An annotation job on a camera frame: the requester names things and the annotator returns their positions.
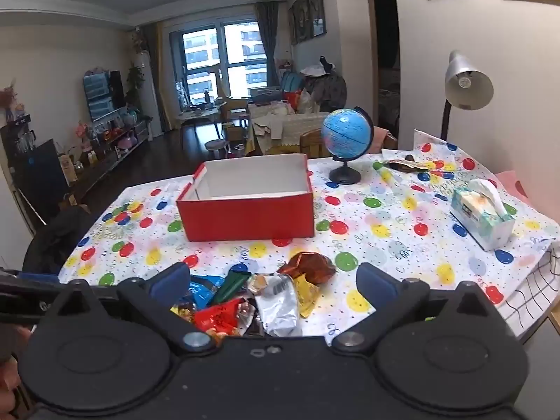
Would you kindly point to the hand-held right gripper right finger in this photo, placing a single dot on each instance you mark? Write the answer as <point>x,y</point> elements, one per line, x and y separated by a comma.
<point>372,282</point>

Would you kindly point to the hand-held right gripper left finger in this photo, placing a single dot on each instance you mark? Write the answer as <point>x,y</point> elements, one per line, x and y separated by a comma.
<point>168,282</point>

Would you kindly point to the blue snack packet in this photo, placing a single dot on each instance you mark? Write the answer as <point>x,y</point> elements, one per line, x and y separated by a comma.
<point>203,291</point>

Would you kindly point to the red snack packet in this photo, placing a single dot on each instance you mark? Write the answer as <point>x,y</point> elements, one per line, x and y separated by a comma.
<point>216,317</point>

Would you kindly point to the brown foil snack packet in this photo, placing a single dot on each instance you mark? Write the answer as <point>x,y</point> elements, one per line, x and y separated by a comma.
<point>313,267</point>

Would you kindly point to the green snack packet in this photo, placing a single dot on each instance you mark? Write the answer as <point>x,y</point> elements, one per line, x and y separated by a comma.
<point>232,286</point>

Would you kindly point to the yellow snack packet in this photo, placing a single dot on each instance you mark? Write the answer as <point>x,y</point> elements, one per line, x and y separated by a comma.
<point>306,295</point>

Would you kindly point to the silver snack packet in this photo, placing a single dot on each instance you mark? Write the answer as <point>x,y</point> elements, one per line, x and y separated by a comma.
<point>280,315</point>

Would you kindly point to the red cardboard box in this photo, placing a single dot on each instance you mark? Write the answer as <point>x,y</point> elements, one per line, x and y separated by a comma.
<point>247,216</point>

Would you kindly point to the person's left hand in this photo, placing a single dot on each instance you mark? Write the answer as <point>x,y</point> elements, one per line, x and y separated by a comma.
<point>8,387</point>

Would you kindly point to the balloon print tablecloth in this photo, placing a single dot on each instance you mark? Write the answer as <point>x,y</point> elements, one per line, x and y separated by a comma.
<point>385,236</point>

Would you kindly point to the black chair with jacket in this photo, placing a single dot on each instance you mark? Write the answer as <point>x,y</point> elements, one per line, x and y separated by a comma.
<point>57,240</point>

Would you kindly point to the black cabinet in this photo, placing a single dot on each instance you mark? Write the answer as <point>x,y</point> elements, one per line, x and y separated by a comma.
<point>39,179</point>

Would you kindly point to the brown and yellow wrapper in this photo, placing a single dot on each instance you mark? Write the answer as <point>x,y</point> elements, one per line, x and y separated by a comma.
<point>407,165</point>

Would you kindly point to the tissue pack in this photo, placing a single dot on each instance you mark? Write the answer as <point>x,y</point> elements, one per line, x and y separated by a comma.
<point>479,214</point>

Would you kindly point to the dark television console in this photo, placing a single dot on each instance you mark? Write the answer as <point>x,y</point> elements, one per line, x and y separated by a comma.
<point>109,157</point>

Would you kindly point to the small round stool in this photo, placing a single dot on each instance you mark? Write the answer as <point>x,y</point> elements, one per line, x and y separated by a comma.
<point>215,145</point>

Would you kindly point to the blue desk globe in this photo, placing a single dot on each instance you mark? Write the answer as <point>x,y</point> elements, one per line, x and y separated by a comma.
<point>345,133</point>

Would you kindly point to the wooden chair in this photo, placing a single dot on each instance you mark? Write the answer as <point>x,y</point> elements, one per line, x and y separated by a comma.
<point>313,142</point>

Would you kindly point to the grid pattern cloth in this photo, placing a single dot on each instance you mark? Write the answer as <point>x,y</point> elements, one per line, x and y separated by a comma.
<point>540,284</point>

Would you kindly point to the coffee table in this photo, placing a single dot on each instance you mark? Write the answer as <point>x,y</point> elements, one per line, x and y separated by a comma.
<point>199,116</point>

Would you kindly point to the pink paper sheet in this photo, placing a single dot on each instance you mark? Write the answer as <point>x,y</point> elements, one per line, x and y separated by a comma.
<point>514,188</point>

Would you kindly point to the wooden armchair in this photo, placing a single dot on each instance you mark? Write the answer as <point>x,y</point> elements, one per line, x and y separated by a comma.
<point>232,105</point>

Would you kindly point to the white tower air conditioner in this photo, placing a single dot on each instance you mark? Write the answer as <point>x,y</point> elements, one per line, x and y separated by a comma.
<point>146,92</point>

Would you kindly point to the flat screen television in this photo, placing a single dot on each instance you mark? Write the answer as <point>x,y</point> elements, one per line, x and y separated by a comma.
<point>103,96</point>

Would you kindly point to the pile of clothes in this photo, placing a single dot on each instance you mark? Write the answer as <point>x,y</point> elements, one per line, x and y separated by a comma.
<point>326,89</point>

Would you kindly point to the grey and yellow curtain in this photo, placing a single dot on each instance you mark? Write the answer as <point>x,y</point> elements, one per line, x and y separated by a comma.
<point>157,78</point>

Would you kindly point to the tall green plant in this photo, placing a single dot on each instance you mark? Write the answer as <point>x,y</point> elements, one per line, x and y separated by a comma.
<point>134,81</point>

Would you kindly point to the grey desk lamp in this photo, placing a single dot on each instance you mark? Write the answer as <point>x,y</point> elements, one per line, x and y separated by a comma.
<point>468,83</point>

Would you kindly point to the large window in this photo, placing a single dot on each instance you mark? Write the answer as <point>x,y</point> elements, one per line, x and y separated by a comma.
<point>218,57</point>

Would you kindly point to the grey blue curtain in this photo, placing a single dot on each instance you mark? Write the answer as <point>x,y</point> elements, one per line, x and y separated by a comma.
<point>267,43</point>

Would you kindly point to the dark framed wall picture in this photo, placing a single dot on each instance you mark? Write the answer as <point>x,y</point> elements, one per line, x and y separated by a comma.
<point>299,19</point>
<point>316,6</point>

